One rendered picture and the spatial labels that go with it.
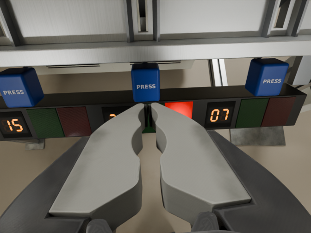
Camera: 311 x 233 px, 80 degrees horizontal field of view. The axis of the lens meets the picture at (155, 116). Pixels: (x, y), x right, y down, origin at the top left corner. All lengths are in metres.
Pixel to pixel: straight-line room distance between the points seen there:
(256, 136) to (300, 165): 0.23
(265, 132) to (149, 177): 0.57
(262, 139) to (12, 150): 1.12
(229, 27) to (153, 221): 0.81
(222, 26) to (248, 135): 0.82
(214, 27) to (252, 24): 0.03
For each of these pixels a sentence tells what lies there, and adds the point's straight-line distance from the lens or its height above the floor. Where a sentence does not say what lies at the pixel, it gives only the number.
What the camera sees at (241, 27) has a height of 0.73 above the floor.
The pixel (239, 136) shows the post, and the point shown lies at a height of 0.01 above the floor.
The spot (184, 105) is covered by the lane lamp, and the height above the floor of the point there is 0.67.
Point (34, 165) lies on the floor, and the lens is 0.99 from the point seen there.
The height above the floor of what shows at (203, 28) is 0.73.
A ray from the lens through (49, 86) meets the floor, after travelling 1.04.
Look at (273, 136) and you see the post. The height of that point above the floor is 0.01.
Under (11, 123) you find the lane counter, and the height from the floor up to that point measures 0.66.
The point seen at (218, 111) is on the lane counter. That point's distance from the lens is 0.21.
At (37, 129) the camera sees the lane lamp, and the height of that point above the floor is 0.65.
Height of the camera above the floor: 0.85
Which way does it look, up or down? 77 degrees down
